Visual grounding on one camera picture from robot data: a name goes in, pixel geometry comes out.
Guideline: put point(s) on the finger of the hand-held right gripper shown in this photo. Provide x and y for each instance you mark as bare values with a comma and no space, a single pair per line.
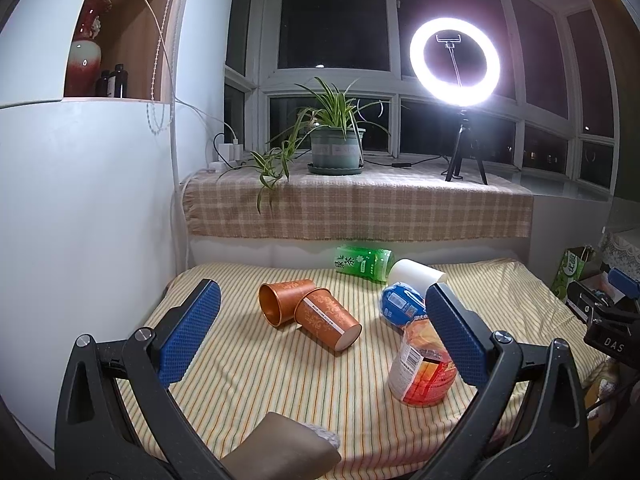
624,283

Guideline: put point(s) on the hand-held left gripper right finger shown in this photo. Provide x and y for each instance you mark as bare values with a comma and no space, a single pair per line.
455,340

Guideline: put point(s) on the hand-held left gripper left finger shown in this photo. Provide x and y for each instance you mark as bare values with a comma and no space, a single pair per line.
192,332

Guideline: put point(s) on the copper patterned paper cup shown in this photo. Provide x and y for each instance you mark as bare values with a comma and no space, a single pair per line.
327,321
286,300

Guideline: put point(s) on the white paper cup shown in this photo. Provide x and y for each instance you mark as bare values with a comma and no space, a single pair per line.
415,275

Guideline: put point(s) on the lace cloth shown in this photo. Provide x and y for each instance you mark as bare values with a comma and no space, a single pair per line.
622,247

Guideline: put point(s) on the orange label plastic bottle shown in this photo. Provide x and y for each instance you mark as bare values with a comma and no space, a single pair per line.
417,365

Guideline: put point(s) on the green paper bag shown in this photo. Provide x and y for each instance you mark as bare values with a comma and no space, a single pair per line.
575,272

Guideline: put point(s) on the yellow striped cloth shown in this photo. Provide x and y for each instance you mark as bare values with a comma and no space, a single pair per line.
280,375

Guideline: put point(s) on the green tea bottle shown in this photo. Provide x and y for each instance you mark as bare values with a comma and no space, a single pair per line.
362,261

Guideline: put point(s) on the brown cloth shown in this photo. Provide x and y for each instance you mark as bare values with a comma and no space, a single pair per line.
280,447

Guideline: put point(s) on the grey knitted cloth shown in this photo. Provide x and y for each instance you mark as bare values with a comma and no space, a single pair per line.
325,435

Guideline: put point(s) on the plaid cloth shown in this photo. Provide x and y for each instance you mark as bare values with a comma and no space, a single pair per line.
360,210

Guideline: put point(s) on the white power strip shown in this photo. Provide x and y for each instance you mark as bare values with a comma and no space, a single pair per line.
220,166

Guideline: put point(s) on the white charger plug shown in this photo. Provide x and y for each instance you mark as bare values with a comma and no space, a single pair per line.
230,151

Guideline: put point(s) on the black tripod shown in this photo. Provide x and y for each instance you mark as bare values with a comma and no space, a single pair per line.
462,140

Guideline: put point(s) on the green pot saucer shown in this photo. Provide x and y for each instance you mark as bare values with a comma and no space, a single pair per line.
335,168

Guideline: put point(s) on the green flower pot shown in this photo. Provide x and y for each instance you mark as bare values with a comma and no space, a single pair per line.
336,147

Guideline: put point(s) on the tall dark bottle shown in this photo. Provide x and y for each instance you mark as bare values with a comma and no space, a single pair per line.
120,82

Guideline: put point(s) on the spider plant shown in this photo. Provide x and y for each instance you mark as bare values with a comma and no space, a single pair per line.
332,110

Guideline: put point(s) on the small dark bottle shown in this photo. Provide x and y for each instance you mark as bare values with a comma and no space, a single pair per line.
104,85

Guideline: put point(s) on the phone holder clamp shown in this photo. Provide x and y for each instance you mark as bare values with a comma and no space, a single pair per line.
451,55

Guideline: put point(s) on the wooden shelf niche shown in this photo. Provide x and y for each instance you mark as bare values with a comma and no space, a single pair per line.
135,45

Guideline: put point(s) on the red ceramic vase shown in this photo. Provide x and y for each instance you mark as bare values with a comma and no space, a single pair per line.
87,55

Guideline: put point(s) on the white window frame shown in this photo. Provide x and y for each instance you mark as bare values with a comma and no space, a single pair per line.
395,82

